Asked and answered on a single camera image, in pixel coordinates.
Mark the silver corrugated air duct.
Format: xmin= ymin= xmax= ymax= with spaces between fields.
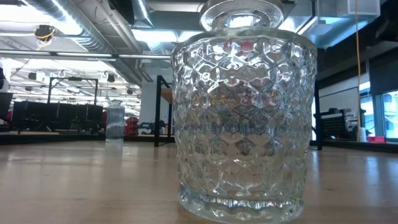
xmin=24 ymin=0 xmax=147 ymax=86

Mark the yellow cable black plug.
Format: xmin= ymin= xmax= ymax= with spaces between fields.
xmin=354 ymin=0 xmax=361 ymax=142

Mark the black workbench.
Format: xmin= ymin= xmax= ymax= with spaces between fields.
xmin=11 ymin=100 xmax=105 ymax=133

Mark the long ceiling light strip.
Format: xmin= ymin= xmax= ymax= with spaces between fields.
xmin=0 ymin=49 xmax=172 ymax=62

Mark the black pegboard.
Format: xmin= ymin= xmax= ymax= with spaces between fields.
xmin=320 ymin=111 xmax=351 ymax=141

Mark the clear honeycomb wide-rim vase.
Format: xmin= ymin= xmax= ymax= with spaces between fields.
xmin=170 ymin=0 xmax=318 ymax=224

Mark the black metal gantry frame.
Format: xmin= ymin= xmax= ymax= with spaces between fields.
xmin=46 ymin=77 xmax=100 ymax=105

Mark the clear tall ribbed glass vase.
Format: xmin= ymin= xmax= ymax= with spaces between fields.
xmin=104 ymin=98 xmax=126 ymax=144

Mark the red tool cabinet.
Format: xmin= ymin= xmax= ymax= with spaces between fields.
xmin=124 ymin=116 xmax=140 ymax=136

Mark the black ceiling cable reel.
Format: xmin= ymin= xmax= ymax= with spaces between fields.
xmin=33 ymin=24 xmax=57 ymax=50

